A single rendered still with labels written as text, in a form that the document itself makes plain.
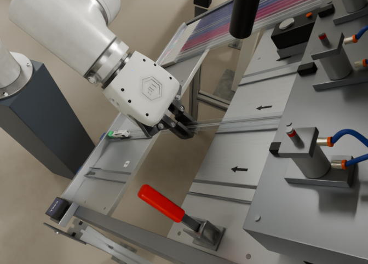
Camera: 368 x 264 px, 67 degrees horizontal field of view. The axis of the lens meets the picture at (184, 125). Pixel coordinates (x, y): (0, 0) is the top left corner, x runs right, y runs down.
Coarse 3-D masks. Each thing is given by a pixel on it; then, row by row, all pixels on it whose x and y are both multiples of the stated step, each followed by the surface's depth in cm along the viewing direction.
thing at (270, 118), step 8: (272, 112) 38; (280, 112) 37; (208, 120) 47; (216, 120) 45; (224, 120) 44; (232, 120) 42; (240, 120) 41; (248, 120) 40; (256, 120) 39; (264, 120) 38; (272, 120) 37; (192, 128) 49; (200, 128) 48; (208, 128) 46; (216, 128) 45; (224, 128) 44; (112, 136) 72; (128, 136) 67
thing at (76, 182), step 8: (184, 24) 94; (176, 32) 92; (168, 48) 89; (160, 56) 87; (120, 120) 76; (112, 128) 74; (104, 136) 73; (104, 144) 72; (96, 152) 71; (88, 160) 69; (96, 160) 71; (80, 168) 69; (88, 168) 69; (80, 176) 68; (72, 184) 66; (80, 184) 68; (64, 192) 66; (72, 192) 66
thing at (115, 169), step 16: (176, 64) 79; (192, 64) 72; (128, 128) 72; (112, 144) 72; (128, 144) 65; (144, 144) 60; (112, 160) 65; (128, 160) 60; (96, 176) 65; (112, 176) 60; (128, 176) 56; (80, 192) 65; (96, 192) 60; (112, 192) 56; (96, 208) 56; (112, 208) 52
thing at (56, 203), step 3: (57, 198) 59; (54, 201) 60; (57, 201) 58; (60, 201) 58; (51, 204) 59; (54, 204) 58; (57, 204) 57; (51, 207) 58; (54, 207) 57; (57, 207) 56; (48, 210) 58; (51, 210) 57; (54, 210) 56; (48, 213) 58; (51, 213) 56
